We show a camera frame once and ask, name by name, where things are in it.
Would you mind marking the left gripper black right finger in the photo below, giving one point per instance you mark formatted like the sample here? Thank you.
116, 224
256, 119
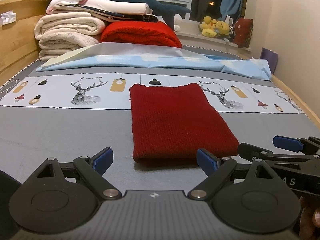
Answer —
229, 180

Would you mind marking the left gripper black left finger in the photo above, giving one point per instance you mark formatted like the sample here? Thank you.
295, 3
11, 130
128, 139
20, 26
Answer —
81, 179

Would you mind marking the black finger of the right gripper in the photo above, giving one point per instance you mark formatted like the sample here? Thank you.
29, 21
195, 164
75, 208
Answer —
249, 152
308, 146

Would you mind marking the small red knit sweater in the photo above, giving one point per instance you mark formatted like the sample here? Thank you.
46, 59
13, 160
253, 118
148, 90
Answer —
169, 125

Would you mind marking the person's right hand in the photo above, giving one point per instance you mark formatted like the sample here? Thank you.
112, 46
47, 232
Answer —
309, 220

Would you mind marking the purple paper bag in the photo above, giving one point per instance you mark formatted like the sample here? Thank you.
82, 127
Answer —
271, 57

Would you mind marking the light blue folded duvet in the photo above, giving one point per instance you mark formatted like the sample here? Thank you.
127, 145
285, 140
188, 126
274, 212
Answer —
112, 54

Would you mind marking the dark red plush toy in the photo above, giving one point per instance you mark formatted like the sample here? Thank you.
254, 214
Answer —
242, 32

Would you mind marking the yellow plush toy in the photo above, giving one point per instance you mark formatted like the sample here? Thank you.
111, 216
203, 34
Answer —
212, 28

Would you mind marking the cream folded blanket stack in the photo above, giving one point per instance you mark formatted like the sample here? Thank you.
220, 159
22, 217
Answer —
60, 33

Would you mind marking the red folded knit blanket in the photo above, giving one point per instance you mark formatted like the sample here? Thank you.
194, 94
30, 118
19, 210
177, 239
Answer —
146, 33

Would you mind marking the white plush toy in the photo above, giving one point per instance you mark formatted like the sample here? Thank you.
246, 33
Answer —
177, 22

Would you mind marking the white folded sheet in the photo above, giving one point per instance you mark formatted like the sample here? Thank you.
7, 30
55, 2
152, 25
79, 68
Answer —
120, 7

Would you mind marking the white tissue pack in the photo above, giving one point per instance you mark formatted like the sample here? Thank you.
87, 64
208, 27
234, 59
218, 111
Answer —
7, 18

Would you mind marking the wooden bed frame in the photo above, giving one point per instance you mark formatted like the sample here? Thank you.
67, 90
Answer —
18, 44

